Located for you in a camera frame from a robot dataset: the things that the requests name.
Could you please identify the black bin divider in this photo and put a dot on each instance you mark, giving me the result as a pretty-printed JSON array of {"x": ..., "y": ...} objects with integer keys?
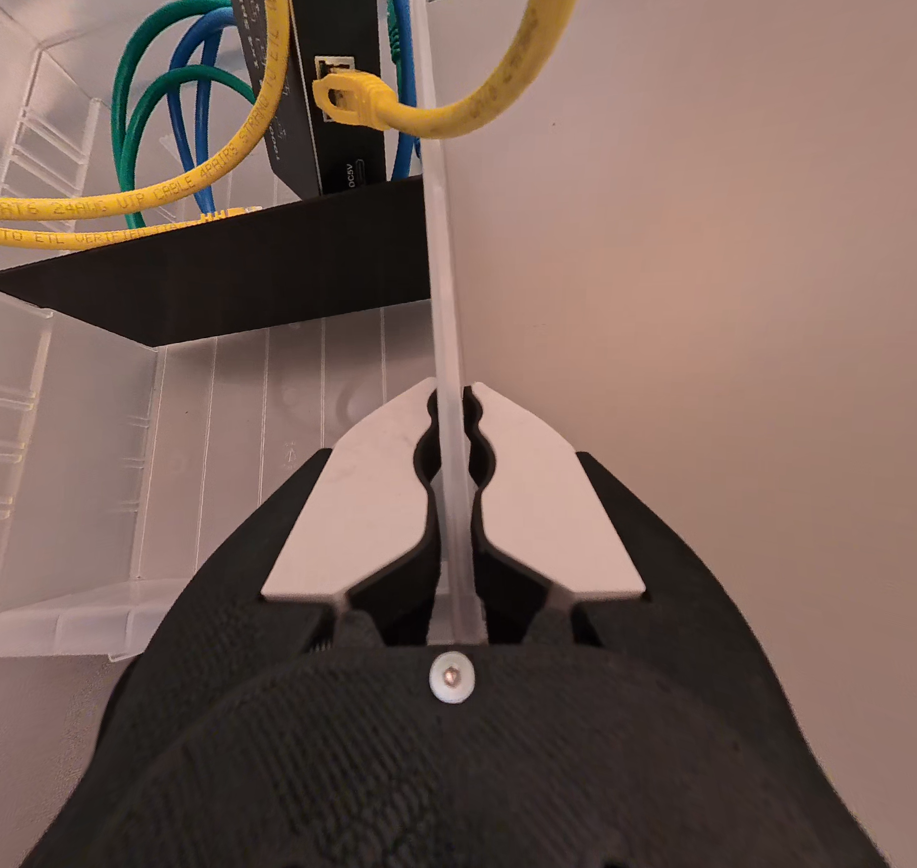
[{"x": 215, "y": 280}]

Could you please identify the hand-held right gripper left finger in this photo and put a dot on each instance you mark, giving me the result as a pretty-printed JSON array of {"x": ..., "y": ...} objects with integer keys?
[{"x": 358, "y": 510}]

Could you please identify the black network switch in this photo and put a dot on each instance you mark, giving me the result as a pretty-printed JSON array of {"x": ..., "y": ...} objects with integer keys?
[{"x": 337, "y": 8}]

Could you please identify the clear plastic bin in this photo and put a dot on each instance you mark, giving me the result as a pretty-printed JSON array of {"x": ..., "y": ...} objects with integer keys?
[{"x": 215, "y": 452}]

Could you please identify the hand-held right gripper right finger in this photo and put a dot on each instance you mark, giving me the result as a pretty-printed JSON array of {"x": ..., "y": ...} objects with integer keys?
[{"x": 551, "y": 517}]

